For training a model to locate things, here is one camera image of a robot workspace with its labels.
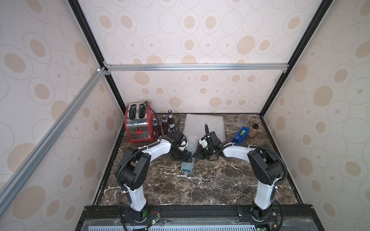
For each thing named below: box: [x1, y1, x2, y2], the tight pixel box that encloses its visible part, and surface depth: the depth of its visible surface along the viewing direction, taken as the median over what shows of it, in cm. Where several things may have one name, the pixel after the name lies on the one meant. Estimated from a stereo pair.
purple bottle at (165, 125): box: [161, 114, 170, 136], surface depth 97 cm
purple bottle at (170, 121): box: [167, 109, 175, 132], surface depth 99 cm
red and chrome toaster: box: [124, 101, 156, 144], surface depth 96 cm
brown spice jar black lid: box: [248, 123, 260, 138], surface depth 105 cm
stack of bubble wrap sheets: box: [183, 113, 226, 142], surface depth 116 cm
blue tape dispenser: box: [231, 126, 251, 144], surface depth 102 cm
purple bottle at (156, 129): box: [152, 117, 162, 140], surface depth 96 cm
